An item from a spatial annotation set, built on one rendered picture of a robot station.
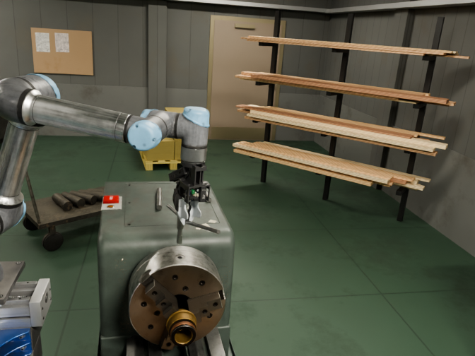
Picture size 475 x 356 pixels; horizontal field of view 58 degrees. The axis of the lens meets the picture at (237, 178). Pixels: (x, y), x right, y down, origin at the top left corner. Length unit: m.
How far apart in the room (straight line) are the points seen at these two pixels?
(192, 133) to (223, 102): 6.78
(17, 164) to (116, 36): 6.51
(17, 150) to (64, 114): 0.30
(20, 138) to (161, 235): 0.54
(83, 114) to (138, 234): 0.54
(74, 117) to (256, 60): 6.96
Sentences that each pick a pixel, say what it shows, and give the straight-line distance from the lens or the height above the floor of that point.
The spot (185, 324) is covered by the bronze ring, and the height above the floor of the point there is 1.12.
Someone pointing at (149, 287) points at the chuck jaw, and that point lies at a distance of 1.39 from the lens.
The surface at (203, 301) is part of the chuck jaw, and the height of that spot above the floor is 1.12.
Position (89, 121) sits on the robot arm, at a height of 1.70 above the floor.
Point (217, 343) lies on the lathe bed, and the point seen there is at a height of 0.87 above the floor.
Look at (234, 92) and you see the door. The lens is 8.00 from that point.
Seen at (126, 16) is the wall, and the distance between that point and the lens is 7.86.
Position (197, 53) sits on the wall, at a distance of 7.90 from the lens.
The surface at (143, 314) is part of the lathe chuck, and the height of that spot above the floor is 1.06.
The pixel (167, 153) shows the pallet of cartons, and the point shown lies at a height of 0.24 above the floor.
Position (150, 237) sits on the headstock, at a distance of 1.54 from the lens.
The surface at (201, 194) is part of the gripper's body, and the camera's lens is 1.27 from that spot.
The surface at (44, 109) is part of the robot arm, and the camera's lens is 1.22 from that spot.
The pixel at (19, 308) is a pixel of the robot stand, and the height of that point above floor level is 1.10.
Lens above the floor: 1.94
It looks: 19 degrees down
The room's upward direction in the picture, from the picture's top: 4 degrees clockwise
